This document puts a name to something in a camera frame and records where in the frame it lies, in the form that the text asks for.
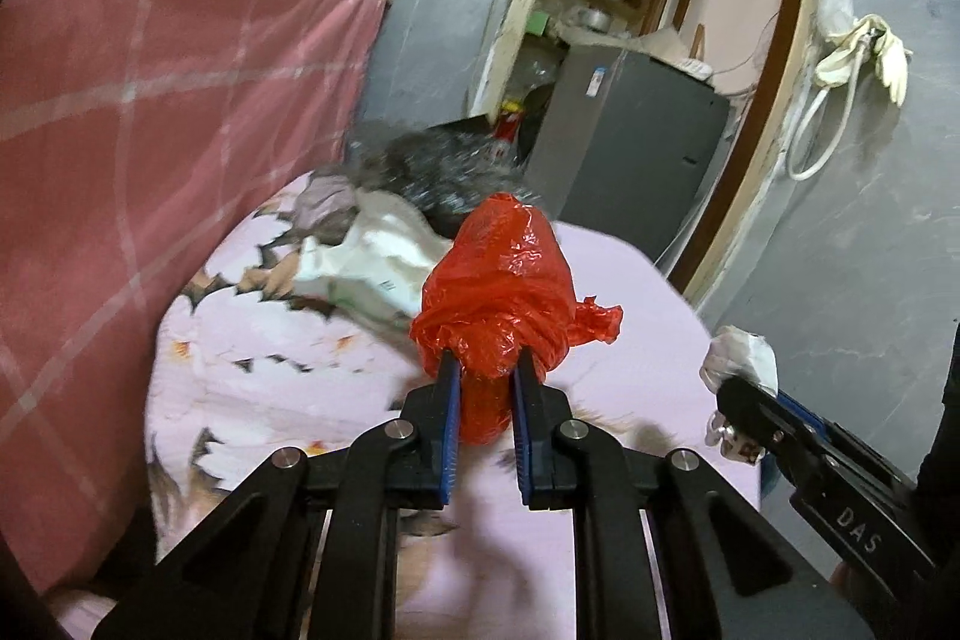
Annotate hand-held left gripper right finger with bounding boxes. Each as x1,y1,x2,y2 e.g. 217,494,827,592
513,349,875,640

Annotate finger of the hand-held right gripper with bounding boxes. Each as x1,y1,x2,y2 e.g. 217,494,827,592
775,389,922,487
715,377,940,582

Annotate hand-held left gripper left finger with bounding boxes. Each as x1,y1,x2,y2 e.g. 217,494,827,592
91,349,462,640

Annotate white plastic bag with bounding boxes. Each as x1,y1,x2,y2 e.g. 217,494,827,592
289,194,455,330
699,325,779,462

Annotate red plastic bag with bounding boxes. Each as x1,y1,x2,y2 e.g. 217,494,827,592
409,194,623,447

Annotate trash bin with black liner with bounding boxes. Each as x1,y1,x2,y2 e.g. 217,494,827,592
346,119,560,240

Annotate pink floral bedsheet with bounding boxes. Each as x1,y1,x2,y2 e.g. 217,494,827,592
45,169,762,640

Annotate grey crumpled cloth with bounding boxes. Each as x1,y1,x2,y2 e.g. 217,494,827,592
291,173,361,232

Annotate grey washing machine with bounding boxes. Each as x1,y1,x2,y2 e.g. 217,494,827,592
525,44,732,262

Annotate red bottle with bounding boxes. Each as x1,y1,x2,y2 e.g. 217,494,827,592
491,100,527,145

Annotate white rubber gloves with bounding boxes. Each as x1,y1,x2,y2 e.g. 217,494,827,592
816,13,914,106

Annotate metal pot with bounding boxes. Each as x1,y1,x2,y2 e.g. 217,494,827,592
574,4,632,32

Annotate pink checked cloth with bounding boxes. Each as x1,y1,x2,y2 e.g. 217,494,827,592
0,0,391,600

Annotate wooden door frame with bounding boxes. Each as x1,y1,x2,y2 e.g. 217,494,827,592
466,0,826,311

